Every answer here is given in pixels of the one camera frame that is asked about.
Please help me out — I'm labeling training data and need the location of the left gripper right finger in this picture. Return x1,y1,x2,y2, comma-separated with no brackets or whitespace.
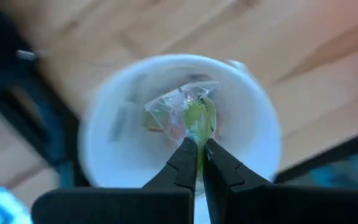
202,138,358,224

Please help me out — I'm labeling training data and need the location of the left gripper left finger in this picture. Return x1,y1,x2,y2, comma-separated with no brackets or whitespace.
31,138,198,224

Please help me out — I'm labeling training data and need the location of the white plastic bucket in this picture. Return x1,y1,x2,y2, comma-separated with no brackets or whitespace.
78,53,283,195

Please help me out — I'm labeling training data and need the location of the green hard candy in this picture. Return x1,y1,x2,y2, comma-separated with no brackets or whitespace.
144,80,220,180

